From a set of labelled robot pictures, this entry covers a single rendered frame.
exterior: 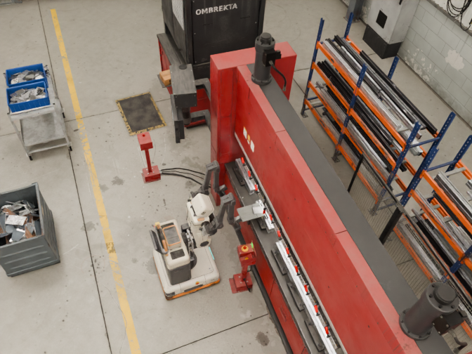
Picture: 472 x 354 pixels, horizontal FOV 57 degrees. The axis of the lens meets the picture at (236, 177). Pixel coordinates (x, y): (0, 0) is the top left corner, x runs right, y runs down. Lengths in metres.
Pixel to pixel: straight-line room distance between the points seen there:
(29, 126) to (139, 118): 1.61
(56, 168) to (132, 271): 2.08
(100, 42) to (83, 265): 4.74
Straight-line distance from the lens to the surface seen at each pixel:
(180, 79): 4.76
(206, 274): 5.14
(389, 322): 2.97
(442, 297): 2.61
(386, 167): 5.88
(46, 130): 6.89
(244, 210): 4.74
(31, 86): 6.65
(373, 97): 5.63
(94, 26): 9.50
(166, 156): 6.58
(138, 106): 7.41
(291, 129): 3.75
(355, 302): 3.28
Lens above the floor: 4.89
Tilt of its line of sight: 51 degrees down
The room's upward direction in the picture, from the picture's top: 4 degrees clockwise
